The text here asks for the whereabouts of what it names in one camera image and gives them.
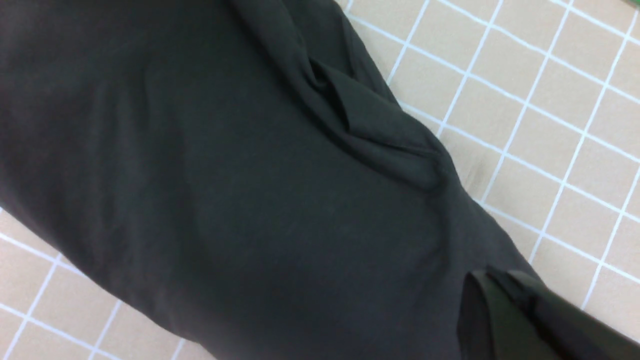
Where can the dark gray long-sleeved shirt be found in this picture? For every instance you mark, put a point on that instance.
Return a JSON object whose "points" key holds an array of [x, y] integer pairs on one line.
{"points": [[240, 172]]}

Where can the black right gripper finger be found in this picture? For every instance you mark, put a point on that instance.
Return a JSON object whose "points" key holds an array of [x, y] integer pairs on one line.
{"points": [[509, 315]]}

